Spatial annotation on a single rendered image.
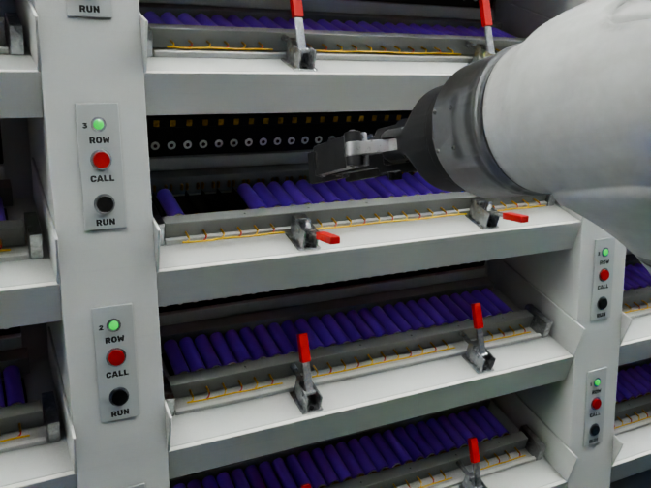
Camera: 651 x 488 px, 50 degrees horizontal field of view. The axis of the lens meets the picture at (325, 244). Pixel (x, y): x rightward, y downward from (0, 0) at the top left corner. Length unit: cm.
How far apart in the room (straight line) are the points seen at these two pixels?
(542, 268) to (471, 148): 72
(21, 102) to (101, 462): 37
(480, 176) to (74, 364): 47
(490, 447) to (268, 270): 51
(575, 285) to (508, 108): 72
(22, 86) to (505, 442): 85
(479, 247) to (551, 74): 61
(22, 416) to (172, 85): 39
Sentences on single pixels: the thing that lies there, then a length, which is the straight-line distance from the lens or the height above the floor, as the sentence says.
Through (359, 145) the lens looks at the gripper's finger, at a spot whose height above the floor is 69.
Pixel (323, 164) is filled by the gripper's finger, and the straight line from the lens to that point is 57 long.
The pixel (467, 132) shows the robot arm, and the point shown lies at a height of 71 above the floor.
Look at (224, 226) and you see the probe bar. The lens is 81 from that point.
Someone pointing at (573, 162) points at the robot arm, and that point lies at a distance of 36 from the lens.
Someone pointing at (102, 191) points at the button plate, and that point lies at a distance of 72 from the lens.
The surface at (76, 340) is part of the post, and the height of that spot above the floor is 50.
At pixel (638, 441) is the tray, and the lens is 133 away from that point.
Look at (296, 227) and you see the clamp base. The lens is 82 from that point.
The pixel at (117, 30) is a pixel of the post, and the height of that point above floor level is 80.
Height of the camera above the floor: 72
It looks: 11 degrees down
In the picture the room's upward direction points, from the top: 1 degrees counter-clockwise
